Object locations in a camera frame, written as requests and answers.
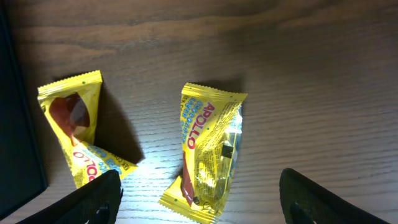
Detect dark green open gift box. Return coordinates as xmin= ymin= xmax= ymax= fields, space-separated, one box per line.
xmin=1 ymin=3 xmax=48 ymax=219

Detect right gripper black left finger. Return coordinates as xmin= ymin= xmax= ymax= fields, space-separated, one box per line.
xmin=21 ymin=170 xmax=123 ymax=224

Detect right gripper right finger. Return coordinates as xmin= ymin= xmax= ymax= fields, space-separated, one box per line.
xmin=279 ymin=168 xmax=387 ymax=224

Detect yellow Apollo chocolate packet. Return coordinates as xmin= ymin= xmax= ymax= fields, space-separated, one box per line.
xmin=159 ymin=83 xmax=247 ymax=223

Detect yellow Apollo cake packet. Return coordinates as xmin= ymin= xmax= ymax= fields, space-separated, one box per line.
xmin=37 ymin=70 xmax=137 ymax=189

